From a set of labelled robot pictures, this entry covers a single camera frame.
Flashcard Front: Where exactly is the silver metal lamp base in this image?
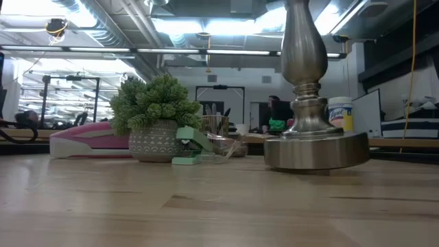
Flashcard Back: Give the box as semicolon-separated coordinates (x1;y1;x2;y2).
263;0;372;172

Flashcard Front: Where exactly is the mint green stapler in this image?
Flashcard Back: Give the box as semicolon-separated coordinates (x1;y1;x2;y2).
171;126;216;166

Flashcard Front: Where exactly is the person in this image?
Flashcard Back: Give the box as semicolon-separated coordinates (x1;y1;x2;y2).
267;95;296;136
13;109;40;130

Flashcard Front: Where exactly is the artificial green plant in pot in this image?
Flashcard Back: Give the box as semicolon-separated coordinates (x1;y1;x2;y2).
108;73;204;163

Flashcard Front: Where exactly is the black LED light bar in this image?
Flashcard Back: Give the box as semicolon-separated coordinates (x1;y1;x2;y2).
0;43;348;60

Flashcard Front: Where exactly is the yellow Lysol wipes canister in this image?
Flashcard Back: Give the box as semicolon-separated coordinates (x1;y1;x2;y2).
327;96;355;134

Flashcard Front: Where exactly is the pink and white stapler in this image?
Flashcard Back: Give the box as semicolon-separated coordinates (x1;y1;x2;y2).
49;121;134;160

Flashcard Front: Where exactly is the white board panel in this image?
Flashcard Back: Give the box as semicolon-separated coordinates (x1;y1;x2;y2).
351;89;383;139

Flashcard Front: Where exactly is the light wood desk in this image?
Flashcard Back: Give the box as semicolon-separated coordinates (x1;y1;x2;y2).
0;127;439;149

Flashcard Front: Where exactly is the black and white striped box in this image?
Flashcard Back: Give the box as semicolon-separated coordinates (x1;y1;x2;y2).
381;117;439;140

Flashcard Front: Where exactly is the white crumpled bag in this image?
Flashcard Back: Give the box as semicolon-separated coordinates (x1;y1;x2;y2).
403;95;439;119

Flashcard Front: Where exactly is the gold wire pen cup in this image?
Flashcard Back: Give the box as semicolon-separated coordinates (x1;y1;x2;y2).
201;114;230;138

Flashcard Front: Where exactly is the black background station frame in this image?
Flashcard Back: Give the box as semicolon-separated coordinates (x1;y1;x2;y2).
40;74;101;121
194;84;246;117

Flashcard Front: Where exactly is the thick black cable loop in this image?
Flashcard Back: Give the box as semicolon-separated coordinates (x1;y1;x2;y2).
0;118;40;145

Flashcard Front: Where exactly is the black ceiling-mounted camera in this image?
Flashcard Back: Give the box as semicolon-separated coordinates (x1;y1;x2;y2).
45;18;69;38

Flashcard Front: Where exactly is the yellow cable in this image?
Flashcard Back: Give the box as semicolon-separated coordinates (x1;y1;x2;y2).
399;0;418;154

